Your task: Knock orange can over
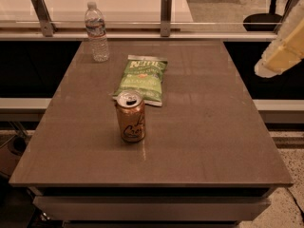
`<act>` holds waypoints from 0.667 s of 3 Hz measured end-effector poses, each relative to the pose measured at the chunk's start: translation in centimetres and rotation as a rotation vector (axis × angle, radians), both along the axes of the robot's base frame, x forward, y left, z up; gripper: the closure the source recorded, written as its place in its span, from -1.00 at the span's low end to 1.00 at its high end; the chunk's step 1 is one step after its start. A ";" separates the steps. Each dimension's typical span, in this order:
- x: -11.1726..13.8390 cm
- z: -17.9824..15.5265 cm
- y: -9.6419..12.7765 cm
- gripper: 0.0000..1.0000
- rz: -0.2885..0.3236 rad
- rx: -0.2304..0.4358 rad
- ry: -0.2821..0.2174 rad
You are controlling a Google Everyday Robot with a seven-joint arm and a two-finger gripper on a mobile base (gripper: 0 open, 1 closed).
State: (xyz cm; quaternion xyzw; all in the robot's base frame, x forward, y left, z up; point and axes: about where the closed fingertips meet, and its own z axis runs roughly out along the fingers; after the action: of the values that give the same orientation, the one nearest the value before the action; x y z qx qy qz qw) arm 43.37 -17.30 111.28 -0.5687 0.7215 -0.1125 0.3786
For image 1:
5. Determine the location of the right metal railing bracket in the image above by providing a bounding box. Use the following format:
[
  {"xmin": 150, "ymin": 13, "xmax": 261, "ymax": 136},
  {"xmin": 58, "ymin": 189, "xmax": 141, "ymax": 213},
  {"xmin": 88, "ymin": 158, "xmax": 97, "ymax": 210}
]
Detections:
[{"xmin": 274, "ymin": 0, "xmax": 300, "ymax": 34}]

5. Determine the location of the middle metal railing bracket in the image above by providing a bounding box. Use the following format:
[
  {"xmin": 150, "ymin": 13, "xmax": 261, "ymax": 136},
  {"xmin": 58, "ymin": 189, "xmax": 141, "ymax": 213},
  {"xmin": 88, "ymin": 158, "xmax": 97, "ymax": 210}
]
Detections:
[{"xmin": 161, "ymin": 0, "xmax": 172, "ymax": 37}]

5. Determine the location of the clear plastic water bottle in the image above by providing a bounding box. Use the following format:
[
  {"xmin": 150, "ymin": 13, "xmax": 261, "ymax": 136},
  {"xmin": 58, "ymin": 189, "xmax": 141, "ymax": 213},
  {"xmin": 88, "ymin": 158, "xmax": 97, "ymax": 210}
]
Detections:
[{"xmin": 85, "ymin": 2, "xmax": 109, "ymax": 62}]

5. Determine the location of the black office chair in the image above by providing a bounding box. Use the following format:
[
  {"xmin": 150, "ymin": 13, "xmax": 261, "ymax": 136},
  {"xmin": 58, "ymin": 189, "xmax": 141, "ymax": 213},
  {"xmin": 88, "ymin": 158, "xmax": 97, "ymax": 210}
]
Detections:
[{"xmin": 243, "ymin": 0, "xmax": 283, "ymax": 31}]

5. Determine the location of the orange soda can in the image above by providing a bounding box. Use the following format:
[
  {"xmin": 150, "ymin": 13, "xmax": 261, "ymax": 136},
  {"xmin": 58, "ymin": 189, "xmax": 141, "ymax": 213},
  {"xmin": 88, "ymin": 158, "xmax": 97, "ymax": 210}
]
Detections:
[{"xmin": 116, "ymin": 90, "xmax": 145, "ymax": 143}]

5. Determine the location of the metal railing bracket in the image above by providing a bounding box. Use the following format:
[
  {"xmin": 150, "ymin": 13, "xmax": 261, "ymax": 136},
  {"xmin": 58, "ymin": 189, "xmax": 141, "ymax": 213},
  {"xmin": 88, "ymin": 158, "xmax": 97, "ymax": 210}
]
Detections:
[
  {"xmin": 161, "ymin": 0, "xmax": 172, "ymax": 37},
  {"xmin": 30, "ymin": 0, "xmax": 55, "ymax": 37},
  {"xmin": 274, "ymin": 0, "xmax": 300, "ymax": 34}
]

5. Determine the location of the green chips bag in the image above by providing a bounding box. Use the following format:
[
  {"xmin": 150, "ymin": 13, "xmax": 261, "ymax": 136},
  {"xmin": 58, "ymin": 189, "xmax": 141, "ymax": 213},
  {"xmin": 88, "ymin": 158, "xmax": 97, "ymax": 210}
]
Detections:
[{"xmin": 113, "ymin": 55, "xmax": 167, "ymax": 106}]

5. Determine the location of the yellow white gripper finger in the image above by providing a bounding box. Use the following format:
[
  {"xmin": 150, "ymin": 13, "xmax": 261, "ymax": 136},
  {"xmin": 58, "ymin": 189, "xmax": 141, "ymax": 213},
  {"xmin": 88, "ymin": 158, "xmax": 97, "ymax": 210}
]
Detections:
[{"xmin": 255, "ymin": 0, "xmax": 304, "ymax": 78}]

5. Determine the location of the left metal railing bracket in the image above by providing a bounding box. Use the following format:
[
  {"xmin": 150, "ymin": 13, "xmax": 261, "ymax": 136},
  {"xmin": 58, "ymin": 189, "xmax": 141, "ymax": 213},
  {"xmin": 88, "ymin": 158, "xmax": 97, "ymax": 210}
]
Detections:
[{"xmin": 30, "ymin": 0, "xmax": 55, "ymax": 37}]

